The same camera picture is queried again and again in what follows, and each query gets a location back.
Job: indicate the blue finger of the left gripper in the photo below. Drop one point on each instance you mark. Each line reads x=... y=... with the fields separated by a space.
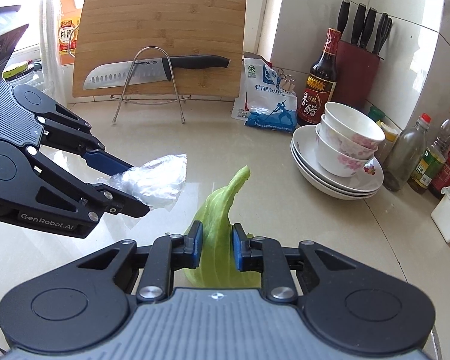
x=105 y=163
x=119 y=202

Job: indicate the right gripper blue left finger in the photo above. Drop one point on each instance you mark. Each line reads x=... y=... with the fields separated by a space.
x=193 y=242

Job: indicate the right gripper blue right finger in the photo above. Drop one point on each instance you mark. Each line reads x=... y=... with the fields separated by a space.
x=240 y=248

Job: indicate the large cabbage leaf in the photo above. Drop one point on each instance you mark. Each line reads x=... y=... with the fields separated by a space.
x=217 y=268

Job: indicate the clear plastic bag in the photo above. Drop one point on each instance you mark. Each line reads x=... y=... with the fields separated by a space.
x=157 y=184

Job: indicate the stack of white plates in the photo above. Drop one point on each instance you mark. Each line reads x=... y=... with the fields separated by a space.
x=364 y=184

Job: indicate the bottom floral bowl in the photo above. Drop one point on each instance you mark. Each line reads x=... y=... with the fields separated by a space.
x=335 y=162

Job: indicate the floral bowl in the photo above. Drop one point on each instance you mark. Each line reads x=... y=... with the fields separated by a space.
x=342 y=144
x=353 y=124
x=335 y=162

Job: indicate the bamboo cutting board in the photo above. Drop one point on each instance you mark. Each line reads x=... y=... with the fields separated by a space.
x=113 y=31

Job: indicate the white blue salt bag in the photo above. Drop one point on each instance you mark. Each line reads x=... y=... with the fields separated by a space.
x=262 y=101

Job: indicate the middle floral bowl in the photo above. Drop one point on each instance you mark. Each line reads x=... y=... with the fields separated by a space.
x=342 y=144

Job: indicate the top floral bowl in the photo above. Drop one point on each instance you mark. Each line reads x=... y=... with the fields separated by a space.
x=353 y=124

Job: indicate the binder clips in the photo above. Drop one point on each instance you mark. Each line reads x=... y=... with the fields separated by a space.
x=286 y=81

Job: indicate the dark vinegar bottle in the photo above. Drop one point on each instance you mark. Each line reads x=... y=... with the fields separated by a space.
x=320 y=83

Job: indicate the clear glass bottle red cap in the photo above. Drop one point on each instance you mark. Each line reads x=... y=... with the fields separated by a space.
x=406 y=153

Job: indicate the oil bottle green label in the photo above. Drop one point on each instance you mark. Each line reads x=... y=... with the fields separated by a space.
x=432 y=160

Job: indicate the dark red knife block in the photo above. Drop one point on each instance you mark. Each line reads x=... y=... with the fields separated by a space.
x=358 y=59

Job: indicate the black handled santoku knife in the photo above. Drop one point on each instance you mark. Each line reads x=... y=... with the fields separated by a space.
x=111 y=75

